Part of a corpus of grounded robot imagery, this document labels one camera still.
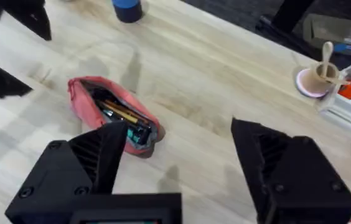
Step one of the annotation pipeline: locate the pink zip bag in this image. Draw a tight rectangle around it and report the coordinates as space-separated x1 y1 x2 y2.
67 75 166 159

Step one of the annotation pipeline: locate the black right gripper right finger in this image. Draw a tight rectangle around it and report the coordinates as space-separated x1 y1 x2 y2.
230 117 351 224

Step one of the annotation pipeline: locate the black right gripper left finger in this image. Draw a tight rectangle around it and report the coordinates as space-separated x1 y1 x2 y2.
5 121 129 224

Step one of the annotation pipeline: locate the white box of small items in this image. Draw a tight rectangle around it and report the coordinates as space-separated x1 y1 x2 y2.
316 54 351 142

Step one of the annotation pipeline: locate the black stand post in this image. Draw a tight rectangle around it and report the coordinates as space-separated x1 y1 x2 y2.
254 0 319 60

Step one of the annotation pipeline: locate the pale wooden spoon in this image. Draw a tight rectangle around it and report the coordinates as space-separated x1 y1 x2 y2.
320 40 335 78

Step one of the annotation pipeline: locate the blue and black cylinder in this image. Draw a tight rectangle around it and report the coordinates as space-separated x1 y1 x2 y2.
111 0 144 24

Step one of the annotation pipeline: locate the pink and white disc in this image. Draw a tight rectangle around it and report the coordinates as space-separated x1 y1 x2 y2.
294 68 331 99

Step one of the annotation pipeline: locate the cardboard box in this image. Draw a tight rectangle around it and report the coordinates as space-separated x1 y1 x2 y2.
302 13 351 51

